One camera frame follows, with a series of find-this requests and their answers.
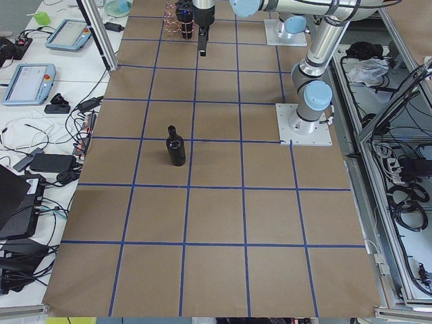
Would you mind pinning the dark bottle in basket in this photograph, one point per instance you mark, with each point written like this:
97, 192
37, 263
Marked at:
187, 24

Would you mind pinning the dark glass wine bottle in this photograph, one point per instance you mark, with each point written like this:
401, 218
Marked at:
175, 147

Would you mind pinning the black power adapter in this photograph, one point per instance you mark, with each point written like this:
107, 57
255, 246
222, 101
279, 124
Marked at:
110, 26

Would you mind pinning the green plate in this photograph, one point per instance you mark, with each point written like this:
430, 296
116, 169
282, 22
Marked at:
111, 9

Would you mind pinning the black power brick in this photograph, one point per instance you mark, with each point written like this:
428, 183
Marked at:
52, 163

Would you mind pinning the aluminium frame post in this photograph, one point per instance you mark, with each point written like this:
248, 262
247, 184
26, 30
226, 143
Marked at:
94, 21

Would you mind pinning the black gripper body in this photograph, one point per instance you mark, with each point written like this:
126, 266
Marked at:
203, 17

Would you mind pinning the blue teach pendant far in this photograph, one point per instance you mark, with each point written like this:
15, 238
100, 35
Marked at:
70, 35

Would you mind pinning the blue teach pendant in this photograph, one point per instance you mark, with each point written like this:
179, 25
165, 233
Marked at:
30, 84
70, 35

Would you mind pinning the copper wire wine basket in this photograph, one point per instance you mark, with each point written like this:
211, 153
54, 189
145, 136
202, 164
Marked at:
172, 13

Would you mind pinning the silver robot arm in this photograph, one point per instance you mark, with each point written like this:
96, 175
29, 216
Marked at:
314, 95
249, 8

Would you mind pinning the green cup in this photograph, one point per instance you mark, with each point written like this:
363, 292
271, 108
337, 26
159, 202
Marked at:
42, 18

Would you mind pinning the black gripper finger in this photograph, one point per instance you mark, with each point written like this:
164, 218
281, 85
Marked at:
203, 36

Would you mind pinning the blue teach pendant near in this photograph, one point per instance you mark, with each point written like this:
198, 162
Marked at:
30, 84

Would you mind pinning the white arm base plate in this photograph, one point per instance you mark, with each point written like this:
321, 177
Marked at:
284, 33
295, 131

